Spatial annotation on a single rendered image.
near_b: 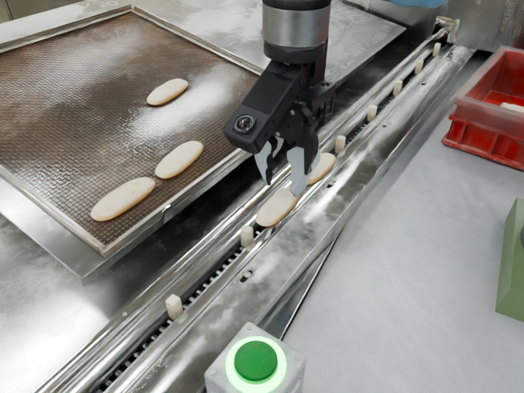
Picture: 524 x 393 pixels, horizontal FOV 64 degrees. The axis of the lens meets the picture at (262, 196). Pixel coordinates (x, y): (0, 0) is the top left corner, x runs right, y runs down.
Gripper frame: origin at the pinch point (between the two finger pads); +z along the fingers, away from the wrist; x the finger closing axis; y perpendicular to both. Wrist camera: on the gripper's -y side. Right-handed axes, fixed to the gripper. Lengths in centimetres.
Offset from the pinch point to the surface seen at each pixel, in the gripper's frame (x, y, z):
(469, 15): -4, 80, -5
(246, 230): -0.3, -8.3, 2.0
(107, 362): 1.2, -30.7, 4.0
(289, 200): -1.1, 1.2, 3.0
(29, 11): 238, 94, 37
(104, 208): 14.7, -18.5, -1.6
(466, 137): -17.5, 36.4, 4.1
